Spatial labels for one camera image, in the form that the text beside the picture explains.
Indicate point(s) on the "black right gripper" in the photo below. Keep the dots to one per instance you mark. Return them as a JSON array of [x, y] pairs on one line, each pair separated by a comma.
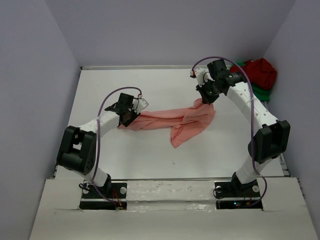
[[206, 99]]

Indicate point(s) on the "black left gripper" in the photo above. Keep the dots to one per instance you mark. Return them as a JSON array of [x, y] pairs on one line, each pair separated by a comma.
[[134, 115]]

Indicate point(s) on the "pink t shirt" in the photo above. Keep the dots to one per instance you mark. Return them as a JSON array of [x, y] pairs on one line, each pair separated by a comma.
[[184, 123]]

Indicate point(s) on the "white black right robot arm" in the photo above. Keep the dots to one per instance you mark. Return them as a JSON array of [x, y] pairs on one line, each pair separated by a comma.
[[268, 135]]

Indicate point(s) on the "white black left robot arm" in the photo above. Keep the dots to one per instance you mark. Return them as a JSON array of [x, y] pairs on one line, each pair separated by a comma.
[[80, 146]]

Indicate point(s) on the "green t shirt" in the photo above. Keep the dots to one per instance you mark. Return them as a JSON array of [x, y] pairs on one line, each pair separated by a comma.
[[261, 94]]

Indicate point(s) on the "red t shirt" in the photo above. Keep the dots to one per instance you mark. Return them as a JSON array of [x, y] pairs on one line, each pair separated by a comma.
[[260, 72]]

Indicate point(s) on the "white foam strip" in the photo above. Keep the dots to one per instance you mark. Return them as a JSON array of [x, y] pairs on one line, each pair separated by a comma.
[[170, 195]]

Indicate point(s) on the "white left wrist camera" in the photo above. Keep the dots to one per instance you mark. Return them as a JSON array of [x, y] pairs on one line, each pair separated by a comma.
[[139, 104]]

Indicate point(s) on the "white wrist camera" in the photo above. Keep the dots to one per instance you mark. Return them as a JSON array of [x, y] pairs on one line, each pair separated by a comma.
[[201, 75], [139, 104]]

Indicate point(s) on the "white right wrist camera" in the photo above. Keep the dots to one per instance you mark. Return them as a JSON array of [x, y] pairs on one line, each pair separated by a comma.
[[201, 75]]

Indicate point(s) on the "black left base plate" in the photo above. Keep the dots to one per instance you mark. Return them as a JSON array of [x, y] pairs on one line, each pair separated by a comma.
[[114, 200]]

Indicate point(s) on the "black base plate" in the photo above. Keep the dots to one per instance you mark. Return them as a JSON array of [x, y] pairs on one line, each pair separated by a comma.
[[114, 200], [228, 198]]

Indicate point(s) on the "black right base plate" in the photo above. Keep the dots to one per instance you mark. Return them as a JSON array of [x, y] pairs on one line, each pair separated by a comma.
[[228, 198]]

